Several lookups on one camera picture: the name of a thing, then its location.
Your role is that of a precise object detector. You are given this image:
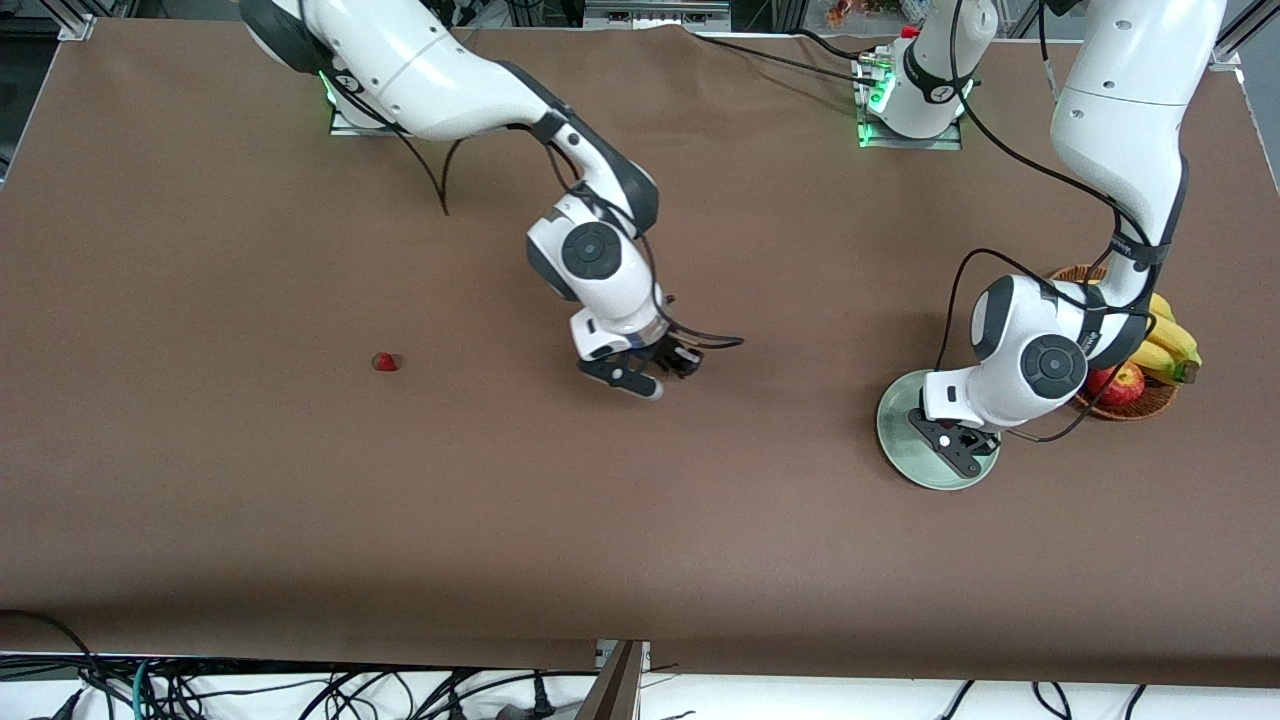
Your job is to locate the red apple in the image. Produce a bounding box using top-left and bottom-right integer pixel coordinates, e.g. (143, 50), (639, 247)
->
(1085, 362), (1147, 407)

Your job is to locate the brown table cover sheet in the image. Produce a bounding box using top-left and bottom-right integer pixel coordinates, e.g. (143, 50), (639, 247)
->
(0, 17), (1280, 689)

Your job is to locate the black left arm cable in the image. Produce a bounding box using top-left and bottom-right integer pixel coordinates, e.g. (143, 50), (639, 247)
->
(935, 0), (1161, 443)

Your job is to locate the pale green round plate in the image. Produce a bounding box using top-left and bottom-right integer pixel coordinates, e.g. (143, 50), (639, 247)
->
(876, 369), (1002, 492)

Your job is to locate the grey metal rail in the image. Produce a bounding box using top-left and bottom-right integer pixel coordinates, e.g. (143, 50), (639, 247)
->
(583, 0), (733, 29)

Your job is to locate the brown angled post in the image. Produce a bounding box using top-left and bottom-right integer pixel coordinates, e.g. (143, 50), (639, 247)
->
(572, 640), (646, 720)

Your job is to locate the brown wicker basket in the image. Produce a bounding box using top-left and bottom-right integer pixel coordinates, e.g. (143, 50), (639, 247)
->
(1046, 264), (1181, 422)

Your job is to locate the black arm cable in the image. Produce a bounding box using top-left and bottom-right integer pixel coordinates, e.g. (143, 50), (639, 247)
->
(935, 0), (1161, 443)
(320, 60), (746, 351)

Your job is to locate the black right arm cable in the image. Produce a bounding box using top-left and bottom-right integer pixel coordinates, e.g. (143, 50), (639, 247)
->
(320, 60), (746, 351)

